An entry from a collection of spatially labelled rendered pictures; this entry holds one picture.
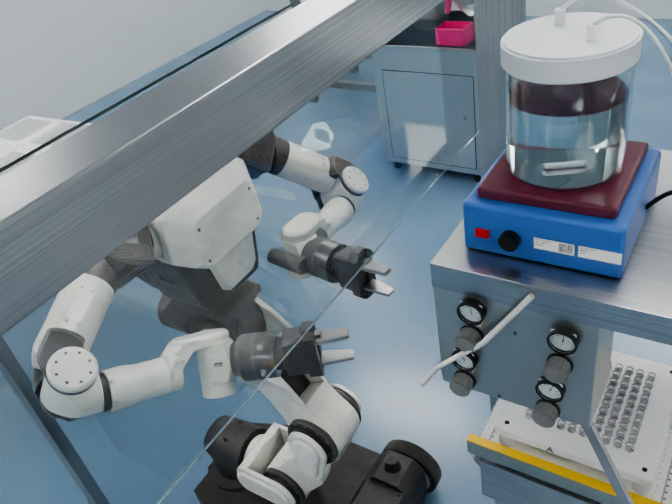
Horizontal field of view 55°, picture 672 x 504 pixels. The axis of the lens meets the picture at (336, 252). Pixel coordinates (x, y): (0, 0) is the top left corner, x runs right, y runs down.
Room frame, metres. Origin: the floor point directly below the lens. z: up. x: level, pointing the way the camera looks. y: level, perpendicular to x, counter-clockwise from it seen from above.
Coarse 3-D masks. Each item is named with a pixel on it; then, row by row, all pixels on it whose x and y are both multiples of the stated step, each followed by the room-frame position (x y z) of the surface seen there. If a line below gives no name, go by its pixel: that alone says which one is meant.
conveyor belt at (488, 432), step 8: (504, 400) 0.79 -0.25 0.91; (496, 408) 0.78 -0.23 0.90; (496, 416) 0.76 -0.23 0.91; (488, 424) 0.75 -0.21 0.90; (488, 432) 0.73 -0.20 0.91; (496, 440) 0.71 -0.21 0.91; (664, 448) 0.62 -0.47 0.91; (472, 456) 0.70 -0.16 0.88; (664, 456) 0.61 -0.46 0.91; (664, 464) 0.60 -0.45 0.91; (664, 472) 0.58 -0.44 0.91; (656, 480) 0.57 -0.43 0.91; (664, 480) 0.57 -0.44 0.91; (656, 488) 0.56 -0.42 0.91; (664, 488) 0.56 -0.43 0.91; (656, 496) 0.54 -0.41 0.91; (664, 496) 0.54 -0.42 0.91
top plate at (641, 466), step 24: (624, 360) 0.76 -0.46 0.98; (648, 360) 0.75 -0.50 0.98; (504, 408) 0.71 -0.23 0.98; (528, 408) 0.71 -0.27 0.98; (648, 408) 0.65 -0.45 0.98; (504, 432) 0.67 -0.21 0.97; (528, 432) 0.66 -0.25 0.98; (552, 432) 0.65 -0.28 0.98; (576, 432) 0.64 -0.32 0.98; (600, 432) 0.63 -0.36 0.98; (648, 432) 0.61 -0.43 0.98; (576, 456) 0.60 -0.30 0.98; (624, 456) 0.58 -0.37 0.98; (648, 456) 0.57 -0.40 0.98; (648, 480) 0.53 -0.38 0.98
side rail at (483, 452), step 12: (468, 444) 0.69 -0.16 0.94; (480, 456) 0.68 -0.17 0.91; (492, 456) 0.66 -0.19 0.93; (504, 456) 0.65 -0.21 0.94; (516, 468) 0.64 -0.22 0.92; (528, 468) 0.62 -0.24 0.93; (540, 468) 0.61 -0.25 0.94; (552, 480) 0.60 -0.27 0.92; (564, 480) 0.59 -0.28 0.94; (576, 492) 0.57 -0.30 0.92; (588, 492) 0.56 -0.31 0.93; (600, 492) 0.55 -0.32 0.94
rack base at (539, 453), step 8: (520, 448) 0.66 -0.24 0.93; (528, 448) 0.66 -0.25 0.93; (536, 448) 0.65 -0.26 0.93; (536, 456) 0.64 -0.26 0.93; (544, 456) 0.64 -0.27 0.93; (552, 456) 0.63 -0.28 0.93; (560, 456) 0.63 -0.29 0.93; (560, 464) 0.62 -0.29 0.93; (568, 464) 0.61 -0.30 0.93; (576, 464) 0.61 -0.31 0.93; (584, 472) 0.59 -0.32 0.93; (592, 472) 0.59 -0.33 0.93; (600, 472) 0.59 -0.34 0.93; (600, 480) 0.57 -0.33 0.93; (608, 480) 0.57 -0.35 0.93; (624, 480) 0.57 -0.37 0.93; (648, 496) 0.53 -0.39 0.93
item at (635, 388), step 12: (612, 372) 0.73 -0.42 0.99; (612, 384) 0.71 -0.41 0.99; (624, 384) 0.71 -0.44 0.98; (636, 384) 0.70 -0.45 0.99; (612, 396) 0.69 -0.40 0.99; (624, 396) 0.69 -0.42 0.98; (636, 396) 0.68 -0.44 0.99; (600, 408) 0.67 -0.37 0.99; (612, 408) 0.67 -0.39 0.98; (624, 408) 0.66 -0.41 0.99; (600, 420) 0.64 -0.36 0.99; (612, 420) 0.64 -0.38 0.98; (624, 420) 0.64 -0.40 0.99; (612, 432) 0.62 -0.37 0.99; (624, 432) 0.61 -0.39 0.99
